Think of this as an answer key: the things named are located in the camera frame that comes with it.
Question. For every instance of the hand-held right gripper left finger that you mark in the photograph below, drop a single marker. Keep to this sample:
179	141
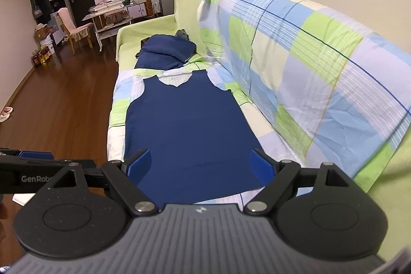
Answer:
139	166

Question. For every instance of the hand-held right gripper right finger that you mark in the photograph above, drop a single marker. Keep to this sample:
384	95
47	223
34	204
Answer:
261	166

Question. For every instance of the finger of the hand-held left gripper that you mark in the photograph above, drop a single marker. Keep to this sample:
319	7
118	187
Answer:
35	154

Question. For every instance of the navy blue sleeveless vest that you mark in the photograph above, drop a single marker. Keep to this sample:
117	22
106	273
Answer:
192	132

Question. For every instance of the navy blue fleece garment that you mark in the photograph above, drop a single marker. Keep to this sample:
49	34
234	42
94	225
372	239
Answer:
167	51

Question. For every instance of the pair of pink slippers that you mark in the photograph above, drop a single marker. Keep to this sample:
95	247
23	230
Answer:
6	114

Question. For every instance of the row of yellow bottles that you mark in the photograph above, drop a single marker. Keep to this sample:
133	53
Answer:
41	56

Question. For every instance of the plaid blue green bedsheet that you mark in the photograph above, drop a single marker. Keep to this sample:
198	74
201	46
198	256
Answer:
289	52

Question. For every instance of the wooden chair with cloth cover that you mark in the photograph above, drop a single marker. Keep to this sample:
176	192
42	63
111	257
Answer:
72	28

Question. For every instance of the grey garment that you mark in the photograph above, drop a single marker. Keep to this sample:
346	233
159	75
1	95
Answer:
182	34

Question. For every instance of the sofa with green cover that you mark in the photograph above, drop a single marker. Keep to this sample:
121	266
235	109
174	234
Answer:
151	26

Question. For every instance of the white desk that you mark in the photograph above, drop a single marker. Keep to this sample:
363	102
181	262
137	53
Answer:
112	9

